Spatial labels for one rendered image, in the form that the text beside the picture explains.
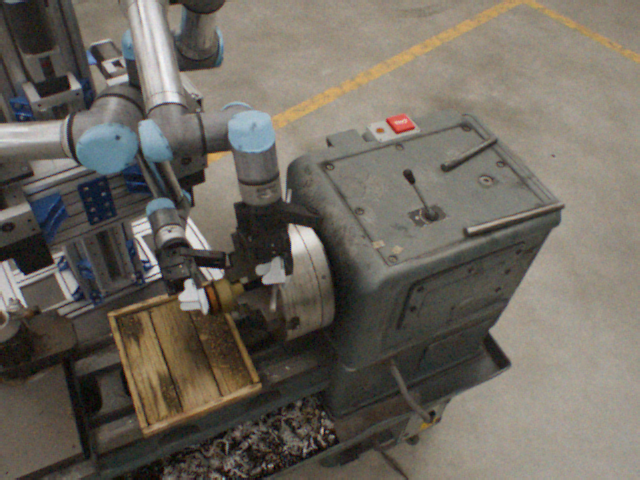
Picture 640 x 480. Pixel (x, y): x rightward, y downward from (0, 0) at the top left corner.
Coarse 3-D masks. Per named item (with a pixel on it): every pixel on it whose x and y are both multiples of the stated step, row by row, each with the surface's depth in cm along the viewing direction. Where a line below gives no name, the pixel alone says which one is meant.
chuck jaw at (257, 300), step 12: (264, 288) 139; (240, 300) 137; (252, 300) 137; (264, 300) 137; (240, 312) 137; (252, 312) 135; (264, 312) 134; (276, 312) 134; (264, 324) 135; (276, 324) 134; (288, 324) 134
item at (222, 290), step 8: (216, 280) 139; (224, 280) 138; (208, 288) 137; (216, 288) 136; (224, 288) 137; (232, 288) 137; (240, 288) 139; (208, 296) 136; (216, 296) 136; (224, 296) 136; (232, 296) 137; (216, 304) 136; (224, 304) 136; (232, 304) 137; (208, 312) 140; (216, 312) 137; (224, 312) 138
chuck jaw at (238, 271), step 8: (232, 256) 138; (240, 256) 138; (232, 264) 139; (240, 264) 139; (248, 264) 139; (224, 272) 140; (232, 272) 138; (240, 272) 139; (248, 272) 140; (232, 280) 139
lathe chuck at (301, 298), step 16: (304, 256) 132; (304, 272) 131; (288, 288) 130; (304, 288) 131; (288, 304) 130; (304, 304) 132; (320, 304) 134; (288, 320) 132; (304, 320) 134; (320, 320) 138; (288, 336) 137
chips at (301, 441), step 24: (288, 408) 179; (312, 408) 175; (240, 432) 170; (264, 432) 171; (288, 432) 168; (312, 432) 172; (168, 456) 167; (192, 456) 167; (216, 456) 167; (240, 456) 165; (264, 456) 165; (288, 456) 167
